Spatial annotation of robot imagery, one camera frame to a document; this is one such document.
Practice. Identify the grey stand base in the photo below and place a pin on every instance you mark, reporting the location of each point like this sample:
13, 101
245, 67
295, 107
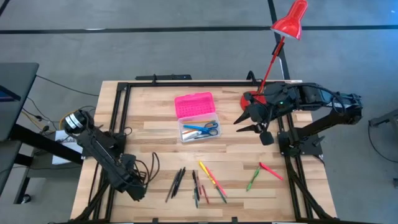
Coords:
385, 118

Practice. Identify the clear supply box pink lid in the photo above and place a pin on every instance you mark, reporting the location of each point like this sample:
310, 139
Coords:
194, 107

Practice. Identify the black pen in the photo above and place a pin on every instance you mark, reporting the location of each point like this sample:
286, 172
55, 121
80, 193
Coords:
180, 182
176, 183

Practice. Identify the blue scissors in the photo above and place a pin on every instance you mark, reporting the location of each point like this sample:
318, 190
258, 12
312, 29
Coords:
196, 127

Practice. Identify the long red crayon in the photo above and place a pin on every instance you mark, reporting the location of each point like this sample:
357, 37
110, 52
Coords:
205, 194

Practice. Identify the black desk leg beam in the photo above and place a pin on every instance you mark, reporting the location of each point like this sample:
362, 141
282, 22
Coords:
37, 140

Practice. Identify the yellow highlighter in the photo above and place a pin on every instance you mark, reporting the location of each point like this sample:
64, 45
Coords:
206, 172

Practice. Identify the wooden pencil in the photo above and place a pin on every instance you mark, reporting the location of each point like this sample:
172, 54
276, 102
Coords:
202, 122

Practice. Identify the pink highlighter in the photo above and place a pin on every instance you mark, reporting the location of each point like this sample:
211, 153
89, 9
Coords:
217, 184

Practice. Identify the grey desk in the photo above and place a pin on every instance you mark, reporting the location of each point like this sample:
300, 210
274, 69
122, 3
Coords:
15, 74

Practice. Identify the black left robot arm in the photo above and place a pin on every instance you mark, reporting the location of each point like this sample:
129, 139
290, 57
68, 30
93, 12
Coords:
93, 143

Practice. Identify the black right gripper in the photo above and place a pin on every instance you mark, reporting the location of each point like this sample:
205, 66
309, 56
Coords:
262, 115

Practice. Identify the pink red pen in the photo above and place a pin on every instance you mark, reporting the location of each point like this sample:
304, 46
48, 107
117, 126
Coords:
270, 171

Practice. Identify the thin dark grey pen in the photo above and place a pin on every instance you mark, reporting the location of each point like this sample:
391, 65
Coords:
172, 186

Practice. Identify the short red crayon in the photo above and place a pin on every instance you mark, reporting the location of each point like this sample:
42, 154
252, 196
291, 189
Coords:
199, 186

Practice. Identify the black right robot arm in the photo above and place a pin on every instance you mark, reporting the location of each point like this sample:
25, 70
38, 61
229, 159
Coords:
326, 99

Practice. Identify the white paper box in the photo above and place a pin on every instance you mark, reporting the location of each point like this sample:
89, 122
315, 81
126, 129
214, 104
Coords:
62, 155

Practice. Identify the black power strip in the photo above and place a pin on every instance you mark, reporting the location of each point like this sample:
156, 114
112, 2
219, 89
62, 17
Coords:
163, 77

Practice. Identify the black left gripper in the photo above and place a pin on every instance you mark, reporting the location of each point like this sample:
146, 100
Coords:
135, 188

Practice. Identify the blue laptop screen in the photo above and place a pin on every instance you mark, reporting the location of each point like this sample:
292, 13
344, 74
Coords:
7, 95

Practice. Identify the green crayon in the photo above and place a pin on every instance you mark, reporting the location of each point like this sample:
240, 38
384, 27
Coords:
222, 196
196, 200

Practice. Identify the black marker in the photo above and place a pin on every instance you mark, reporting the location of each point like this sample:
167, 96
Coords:
195, 183

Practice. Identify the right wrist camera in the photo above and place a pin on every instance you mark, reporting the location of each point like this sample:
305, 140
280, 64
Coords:
266, 138

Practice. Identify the red desk lamp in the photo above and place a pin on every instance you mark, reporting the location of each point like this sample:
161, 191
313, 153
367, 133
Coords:
290, 21

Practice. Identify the green pen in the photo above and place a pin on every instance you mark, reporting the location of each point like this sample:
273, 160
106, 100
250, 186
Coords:
253, 178

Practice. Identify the blue and white glue stick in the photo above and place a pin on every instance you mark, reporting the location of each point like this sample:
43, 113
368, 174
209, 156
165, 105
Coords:
190, 135

